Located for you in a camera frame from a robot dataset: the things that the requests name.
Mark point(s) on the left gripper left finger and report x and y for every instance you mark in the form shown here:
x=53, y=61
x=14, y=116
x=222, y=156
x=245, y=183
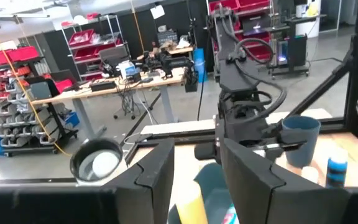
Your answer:
x=154, y=186

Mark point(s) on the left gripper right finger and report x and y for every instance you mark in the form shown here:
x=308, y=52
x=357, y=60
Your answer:
x=253, y=193

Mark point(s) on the teal plastic caddy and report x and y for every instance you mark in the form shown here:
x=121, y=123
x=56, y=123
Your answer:
x=213, y=186

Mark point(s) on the tall yellow paint bottle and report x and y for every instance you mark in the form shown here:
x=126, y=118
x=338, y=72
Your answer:
x=191, y=205

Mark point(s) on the dark blue plastic cup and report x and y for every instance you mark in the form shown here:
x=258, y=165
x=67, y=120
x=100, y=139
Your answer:
x=300, y=130

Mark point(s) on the blue small paint bottle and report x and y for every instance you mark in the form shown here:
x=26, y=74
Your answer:
x=337, y=174

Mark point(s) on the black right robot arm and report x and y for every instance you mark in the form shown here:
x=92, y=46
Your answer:
x=235, y=74

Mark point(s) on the blue barrel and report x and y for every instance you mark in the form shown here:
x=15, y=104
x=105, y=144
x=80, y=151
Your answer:
x=199, y=65

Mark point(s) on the black equipment cart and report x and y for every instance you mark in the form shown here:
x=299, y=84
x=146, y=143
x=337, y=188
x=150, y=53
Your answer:
x=297, y=46

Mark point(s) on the black robot arms on desk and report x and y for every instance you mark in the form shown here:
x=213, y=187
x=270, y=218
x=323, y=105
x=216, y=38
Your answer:
x=169, y=62

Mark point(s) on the wooden workshop desk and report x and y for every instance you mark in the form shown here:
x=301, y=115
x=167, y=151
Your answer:
x=154, y=81

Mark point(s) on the small blue bin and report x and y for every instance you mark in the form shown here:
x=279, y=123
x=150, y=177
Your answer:
x=71, y=119

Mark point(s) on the black power strip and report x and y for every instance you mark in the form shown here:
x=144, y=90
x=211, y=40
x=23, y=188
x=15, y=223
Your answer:
x=102, y=85

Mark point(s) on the rack with red bins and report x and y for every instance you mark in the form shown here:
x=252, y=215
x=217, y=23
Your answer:
x=253, y=4

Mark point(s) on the white container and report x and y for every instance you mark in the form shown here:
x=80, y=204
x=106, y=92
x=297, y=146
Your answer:
x=306, y=9

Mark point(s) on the grey office chair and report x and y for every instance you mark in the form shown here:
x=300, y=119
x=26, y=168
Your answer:
x=113, y=56

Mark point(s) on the white paper sheet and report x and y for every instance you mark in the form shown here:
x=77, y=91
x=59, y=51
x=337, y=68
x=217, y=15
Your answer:
x=157, y=12

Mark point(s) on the grey parts bin rack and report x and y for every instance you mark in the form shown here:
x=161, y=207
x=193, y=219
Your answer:
x=17, y=102

